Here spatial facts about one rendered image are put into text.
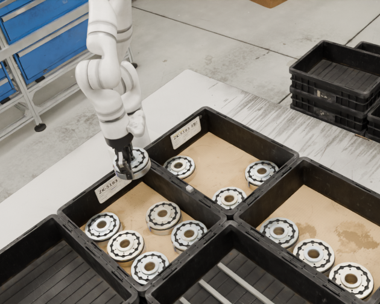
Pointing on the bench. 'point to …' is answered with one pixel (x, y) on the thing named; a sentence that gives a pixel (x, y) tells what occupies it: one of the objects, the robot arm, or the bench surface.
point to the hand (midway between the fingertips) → (129, 168)
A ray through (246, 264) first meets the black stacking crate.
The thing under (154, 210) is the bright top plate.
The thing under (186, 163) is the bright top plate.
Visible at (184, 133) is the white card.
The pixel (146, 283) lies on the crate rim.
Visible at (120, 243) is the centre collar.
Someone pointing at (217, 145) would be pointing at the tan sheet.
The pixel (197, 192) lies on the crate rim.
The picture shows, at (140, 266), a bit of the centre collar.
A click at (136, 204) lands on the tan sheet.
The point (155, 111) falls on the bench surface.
